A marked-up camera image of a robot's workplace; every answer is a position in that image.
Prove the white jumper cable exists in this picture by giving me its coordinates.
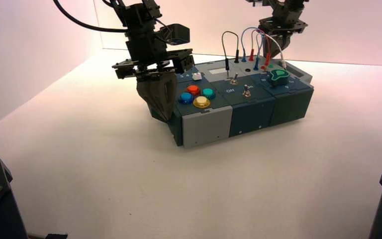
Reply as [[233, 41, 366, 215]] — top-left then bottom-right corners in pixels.
[[260, 29, 287, 69]]

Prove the green rotary knob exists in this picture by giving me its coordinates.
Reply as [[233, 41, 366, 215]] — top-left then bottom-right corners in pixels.
[[266, 69, 290, 88]]

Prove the blue jumper cable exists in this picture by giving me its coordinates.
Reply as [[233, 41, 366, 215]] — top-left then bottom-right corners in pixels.
[[241, 27, 264, 71]]

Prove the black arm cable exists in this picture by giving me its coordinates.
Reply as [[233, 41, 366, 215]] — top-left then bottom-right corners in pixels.
[[53, 0, 129, 34]]

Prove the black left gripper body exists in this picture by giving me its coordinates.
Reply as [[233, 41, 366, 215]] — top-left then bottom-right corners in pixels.
[[112, 28, 195, 83]]

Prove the dark blue grey task box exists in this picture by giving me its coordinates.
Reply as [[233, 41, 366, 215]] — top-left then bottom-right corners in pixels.
[[168, 60, 314, 148]]

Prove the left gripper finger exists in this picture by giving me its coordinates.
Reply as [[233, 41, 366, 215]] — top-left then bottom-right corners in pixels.
[[136, 74, 170, 122], [165, 72, 179, 119]]

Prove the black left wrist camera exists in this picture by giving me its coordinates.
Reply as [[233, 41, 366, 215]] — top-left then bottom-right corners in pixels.
[[159, 23, 191, 46]]

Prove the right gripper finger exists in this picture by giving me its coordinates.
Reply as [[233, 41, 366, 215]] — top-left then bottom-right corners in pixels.
[[279, 35, 292, 59], [269, 37, 281, 55]]

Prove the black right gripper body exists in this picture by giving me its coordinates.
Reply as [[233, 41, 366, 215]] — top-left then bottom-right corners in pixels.
[[258, 16, 308, 42]]

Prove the yellow push button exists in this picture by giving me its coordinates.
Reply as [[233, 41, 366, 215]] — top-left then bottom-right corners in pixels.
[[192, 96, 211, 109]]

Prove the red jumper cable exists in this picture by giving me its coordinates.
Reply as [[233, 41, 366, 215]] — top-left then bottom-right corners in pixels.
[[248, 29, 273, 67]]

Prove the black jumper cable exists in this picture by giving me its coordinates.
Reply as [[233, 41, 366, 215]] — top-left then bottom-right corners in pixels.
[[221, 31, 240, 72]]

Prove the blue push button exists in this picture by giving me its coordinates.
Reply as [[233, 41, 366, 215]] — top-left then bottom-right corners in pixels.
[[178, 92, 194, 105]]

